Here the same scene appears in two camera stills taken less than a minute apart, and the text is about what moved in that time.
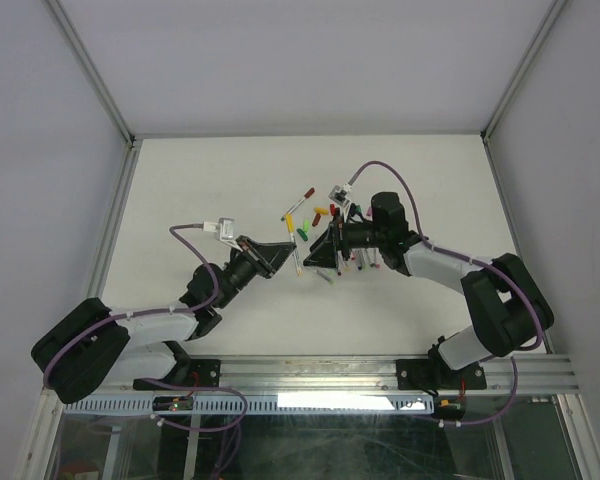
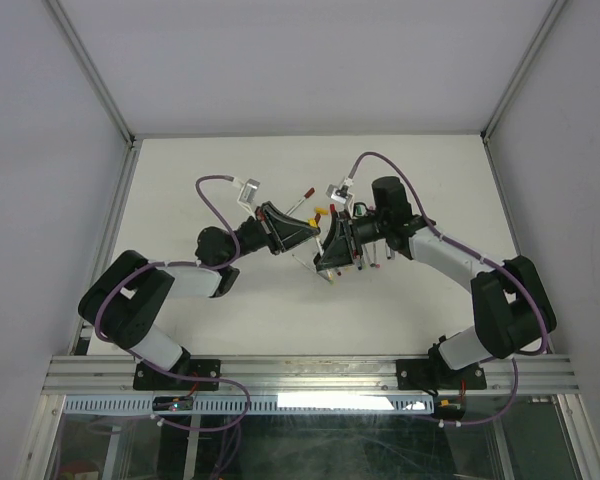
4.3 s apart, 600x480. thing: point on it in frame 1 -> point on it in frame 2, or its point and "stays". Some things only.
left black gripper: [265, 258] -> [300, 231]
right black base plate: [426, 374] stays
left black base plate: [197, 374] stays
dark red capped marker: [293, 208] stays
